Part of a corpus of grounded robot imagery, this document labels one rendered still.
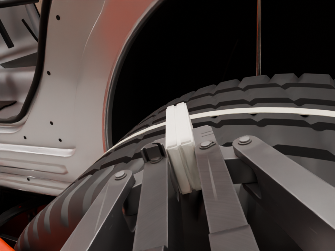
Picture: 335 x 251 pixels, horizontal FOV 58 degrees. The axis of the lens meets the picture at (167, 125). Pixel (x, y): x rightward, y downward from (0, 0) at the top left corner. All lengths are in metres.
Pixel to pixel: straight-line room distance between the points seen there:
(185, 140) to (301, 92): 0.16
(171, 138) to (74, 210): 0.11
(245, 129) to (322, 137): 0.05
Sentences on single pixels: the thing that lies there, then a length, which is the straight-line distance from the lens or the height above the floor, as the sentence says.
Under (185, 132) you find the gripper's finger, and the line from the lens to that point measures 0.17.
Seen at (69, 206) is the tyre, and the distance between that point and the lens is 0.25.
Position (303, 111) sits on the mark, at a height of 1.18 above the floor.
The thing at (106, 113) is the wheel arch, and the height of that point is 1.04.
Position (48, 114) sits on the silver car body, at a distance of 0.90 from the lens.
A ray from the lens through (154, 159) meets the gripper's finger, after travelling 0.15.
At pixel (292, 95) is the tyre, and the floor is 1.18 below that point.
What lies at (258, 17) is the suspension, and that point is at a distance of 0.81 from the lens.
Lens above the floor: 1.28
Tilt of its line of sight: 24 degrees down
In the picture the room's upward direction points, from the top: 10 degrees counter-clockwise
